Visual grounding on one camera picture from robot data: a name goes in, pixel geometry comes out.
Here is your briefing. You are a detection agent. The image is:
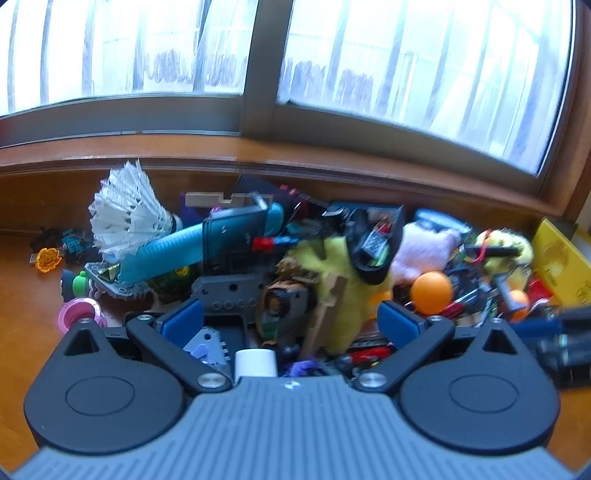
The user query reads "black flat box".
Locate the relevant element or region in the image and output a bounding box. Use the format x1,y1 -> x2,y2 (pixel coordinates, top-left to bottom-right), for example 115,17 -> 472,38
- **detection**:
235,173 -> 301,204

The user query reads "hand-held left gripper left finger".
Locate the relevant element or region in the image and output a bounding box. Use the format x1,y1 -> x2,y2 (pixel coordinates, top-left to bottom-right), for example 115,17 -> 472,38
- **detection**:
61,298 -> 232,398

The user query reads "orange plastic piece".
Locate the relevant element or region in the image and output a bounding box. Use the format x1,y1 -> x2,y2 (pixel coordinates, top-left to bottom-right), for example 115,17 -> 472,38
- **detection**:
36,248 -> 63,274

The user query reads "black curved case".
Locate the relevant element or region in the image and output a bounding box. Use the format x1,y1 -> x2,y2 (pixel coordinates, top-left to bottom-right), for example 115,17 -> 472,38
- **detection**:
344,208 -> 404,284

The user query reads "yellow cardboard box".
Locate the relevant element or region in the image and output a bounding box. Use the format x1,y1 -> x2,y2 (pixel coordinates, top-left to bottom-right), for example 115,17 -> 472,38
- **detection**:
531,217 -> 591,308

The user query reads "large yellow plush toy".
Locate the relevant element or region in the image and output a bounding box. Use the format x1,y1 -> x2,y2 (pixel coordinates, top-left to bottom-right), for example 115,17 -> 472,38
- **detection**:
286,235 -> 395,356

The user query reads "wooden stick piece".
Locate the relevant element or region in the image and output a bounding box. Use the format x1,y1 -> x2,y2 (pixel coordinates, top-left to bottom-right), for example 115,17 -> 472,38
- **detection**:
302,272 -> 349,356

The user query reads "dark translucent tray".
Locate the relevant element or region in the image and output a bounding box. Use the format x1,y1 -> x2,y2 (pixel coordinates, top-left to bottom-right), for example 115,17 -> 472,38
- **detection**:
202,203 -> 269,271

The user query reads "red blue toy part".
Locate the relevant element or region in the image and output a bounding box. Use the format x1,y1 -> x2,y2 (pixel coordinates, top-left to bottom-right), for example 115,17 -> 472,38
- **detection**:
252,235 -> 300,252

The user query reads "notched wooden block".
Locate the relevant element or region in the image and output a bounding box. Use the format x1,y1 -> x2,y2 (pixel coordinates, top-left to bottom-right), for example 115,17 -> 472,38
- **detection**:
185,191 -> 259,209

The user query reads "white tube bottle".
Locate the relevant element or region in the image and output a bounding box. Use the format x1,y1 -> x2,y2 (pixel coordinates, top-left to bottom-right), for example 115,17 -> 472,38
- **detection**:
235,349 -> 278,384

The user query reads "teal handle tool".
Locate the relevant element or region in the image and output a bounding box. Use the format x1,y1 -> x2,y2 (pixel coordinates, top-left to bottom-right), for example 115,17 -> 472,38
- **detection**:
117,203 -> 284,284

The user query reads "teal frilly hair tie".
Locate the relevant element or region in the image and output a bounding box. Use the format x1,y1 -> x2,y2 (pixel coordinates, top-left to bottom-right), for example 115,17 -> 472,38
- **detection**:
62,228 -> 100,265

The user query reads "yellow plush chick keychain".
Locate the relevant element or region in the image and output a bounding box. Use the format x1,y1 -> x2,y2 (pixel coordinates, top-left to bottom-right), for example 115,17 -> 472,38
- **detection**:
475,229 -> 534,287

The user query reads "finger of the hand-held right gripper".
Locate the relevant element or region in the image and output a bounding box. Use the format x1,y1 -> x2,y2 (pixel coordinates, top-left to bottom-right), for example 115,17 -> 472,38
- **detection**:
508,307 -> 591,391

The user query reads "red plastic piece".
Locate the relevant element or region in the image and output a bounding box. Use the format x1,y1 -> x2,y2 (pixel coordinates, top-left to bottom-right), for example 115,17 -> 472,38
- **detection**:
526,278 -> 555,305

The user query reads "white feather shuttlecock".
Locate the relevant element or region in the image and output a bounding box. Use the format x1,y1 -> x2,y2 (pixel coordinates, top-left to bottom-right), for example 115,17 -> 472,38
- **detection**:
89,159 -> 184,261

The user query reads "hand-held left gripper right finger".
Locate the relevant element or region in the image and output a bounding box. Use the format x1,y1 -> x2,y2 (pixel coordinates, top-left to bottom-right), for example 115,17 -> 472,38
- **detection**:
348,299 -> 523,396

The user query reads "black frilly hair tie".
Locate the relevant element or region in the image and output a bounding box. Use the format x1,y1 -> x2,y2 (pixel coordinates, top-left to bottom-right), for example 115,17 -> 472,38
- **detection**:
30,226 -> 63,252

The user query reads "brown round motor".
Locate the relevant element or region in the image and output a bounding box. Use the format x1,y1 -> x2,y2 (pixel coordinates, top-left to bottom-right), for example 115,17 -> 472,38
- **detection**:
261,279 -> 315,333

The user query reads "pink plush toy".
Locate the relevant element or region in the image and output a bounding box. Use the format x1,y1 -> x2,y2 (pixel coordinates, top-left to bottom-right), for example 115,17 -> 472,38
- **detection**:
392,222 -> 462,282

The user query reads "pink plastic ring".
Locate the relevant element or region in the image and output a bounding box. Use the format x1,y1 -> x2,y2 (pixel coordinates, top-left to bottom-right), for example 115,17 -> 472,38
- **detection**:
58,298 -> 100,335

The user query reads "wooden window sill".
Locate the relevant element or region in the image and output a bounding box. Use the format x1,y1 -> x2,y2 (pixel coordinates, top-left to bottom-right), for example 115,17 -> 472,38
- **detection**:
0,136 -> 573,217

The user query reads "grey perforated plastic block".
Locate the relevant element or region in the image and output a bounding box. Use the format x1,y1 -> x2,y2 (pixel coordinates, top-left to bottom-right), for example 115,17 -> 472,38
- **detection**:
191,272 -> 269,315

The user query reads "grey perforated plate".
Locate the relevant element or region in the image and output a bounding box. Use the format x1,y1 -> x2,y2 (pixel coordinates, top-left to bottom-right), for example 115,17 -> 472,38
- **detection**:
182,327 -> 232,367

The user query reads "green black spinning top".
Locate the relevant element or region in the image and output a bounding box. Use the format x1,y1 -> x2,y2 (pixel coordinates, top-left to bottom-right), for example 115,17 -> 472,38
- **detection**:
61,270 -> 93,301

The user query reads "orange ping pong ball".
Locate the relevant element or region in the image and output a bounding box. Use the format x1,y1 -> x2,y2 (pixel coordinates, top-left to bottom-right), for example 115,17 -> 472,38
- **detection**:
411,272 -> 453,315
505,290 -> 530,321

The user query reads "blue grey oval case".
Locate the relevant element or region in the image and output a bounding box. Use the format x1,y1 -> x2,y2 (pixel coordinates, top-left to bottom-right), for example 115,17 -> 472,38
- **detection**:
412,209 -> 472,234

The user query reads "wooden desktop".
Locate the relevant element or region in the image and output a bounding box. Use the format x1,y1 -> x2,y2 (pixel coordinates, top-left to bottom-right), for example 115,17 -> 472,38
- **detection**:
0,231 -> 591,467

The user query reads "window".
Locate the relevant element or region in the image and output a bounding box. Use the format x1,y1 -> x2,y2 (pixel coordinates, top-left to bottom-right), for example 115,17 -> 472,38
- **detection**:
0,0 -> 583,185

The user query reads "grey studded plate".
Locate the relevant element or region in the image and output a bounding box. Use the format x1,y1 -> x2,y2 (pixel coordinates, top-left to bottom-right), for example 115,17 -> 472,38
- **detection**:
85,261 -> 153,301

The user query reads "dark teal box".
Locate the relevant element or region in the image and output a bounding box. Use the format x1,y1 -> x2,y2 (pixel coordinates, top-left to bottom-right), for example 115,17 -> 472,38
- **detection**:
330,200 -> 407,222

